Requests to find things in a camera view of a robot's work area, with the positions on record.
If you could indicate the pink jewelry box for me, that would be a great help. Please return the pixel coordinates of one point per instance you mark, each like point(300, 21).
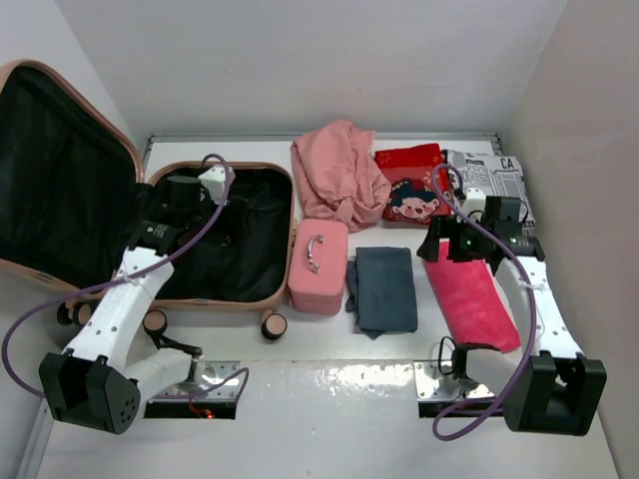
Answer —
point(317, 276)

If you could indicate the magenta towel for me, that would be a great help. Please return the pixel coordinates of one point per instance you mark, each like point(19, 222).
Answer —
point(470, 304)

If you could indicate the aluminium table edge rail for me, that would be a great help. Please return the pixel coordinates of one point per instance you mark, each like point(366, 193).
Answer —
point(332, 136)

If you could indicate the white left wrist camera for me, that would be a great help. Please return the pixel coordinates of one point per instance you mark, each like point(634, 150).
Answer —
point(215, 180)

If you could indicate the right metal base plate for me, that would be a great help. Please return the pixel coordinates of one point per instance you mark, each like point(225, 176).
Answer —
point(435, 392)

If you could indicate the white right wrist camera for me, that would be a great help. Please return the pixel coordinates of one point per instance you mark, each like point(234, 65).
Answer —
point(474, 203)

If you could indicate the newspaper print cloth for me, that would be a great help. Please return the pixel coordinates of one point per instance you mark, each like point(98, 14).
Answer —
point(499, 176)

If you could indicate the blue-grey cloth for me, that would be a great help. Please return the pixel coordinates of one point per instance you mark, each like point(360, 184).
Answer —
point(381, 291)

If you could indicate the pink hard-shell suitcase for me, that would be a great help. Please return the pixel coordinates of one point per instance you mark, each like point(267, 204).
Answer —
point(74, 188)

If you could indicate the pink cartoon print shirt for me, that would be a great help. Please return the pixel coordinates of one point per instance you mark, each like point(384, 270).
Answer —
point(345, 185)

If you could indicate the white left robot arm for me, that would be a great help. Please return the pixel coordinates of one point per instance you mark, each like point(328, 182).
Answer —
point(117, 362)

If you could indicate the red cartoon print cloth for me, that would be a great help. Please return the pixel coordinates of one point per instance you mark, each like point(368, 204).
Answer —
point(409, 171)

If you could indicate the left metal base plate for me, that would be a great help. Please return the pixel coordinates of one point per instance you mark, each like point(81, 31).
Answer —
point(212, 393)

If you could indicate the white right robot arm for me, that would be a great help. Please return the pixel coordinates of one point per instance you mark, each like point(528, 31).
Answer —
point(548, 384)

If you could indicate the metal base plate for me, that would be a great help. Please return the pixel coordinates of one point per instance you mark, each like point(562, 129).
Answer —
point(212, 393)
point(435, 392)

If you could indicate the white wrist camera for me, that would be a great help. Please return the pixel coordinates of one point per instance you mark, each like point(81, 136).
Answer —
point(474, 203)
point(215, 180)

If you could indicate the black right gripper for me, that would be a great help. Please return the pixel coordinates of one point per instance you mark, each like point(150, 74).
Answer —
point(445, 227)

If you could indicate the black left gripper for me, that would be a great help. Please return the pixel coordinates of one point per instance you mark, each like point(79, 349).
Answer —
point(231, 233)

